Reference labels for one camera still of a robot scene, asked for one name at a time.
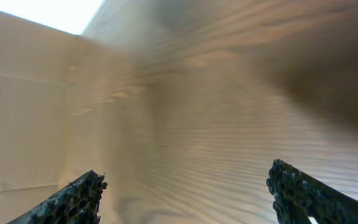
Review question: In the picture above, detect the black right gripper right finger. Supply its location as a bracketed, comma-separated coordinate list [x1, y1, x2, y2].
[266, 159, 358, 224]

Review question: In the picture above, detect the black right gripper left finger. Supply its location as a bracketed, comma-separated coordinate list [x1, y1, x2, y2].
[8, 170, 108, 224]

